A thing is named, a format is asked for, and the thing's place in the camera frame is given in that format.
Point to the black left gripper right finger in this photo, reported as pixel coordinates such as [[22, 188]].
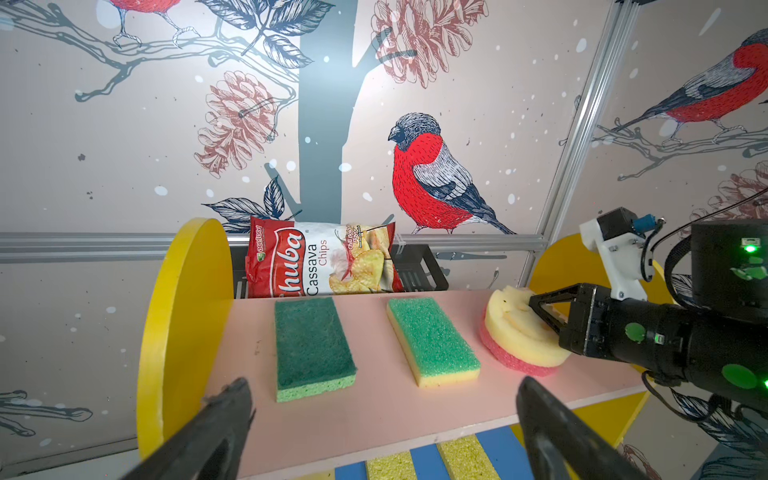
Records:
[[558, 443]]

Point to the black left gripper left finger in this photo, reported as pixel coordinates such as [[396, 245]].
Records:
[[210, 446]]

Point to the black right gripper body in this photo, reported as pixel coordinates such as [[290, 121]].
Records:
[[655, 337]]

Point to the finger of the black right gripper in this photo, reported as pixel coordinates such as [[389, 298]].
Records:
[[561, 310]]

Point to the yellow smiley round sponge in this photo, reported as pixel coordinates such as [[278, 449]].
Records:
[[517, 337]]

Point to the beige orange-backed sponge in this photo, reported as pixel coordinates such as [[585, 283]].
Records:
[[325, 475]]

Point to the dark green scouring sponge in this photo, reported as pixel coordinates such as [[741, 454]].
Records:
[[313, 354]]

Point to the light green sponge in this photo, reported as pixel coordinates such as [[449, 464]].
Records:
[[436, 352]]

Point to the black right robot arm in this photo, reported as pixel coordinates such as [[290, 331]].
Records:
[[713, 334]]

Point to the yellow shelf pink blue boards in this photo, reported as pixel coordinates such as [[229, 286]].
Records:
[[198, 338]]

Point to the black box behind shelf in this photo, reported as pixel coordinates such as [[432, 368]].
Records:
[[416, 266]]

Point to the red chips bag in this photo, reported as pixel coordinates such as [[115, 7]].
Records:
[[293, 259]]

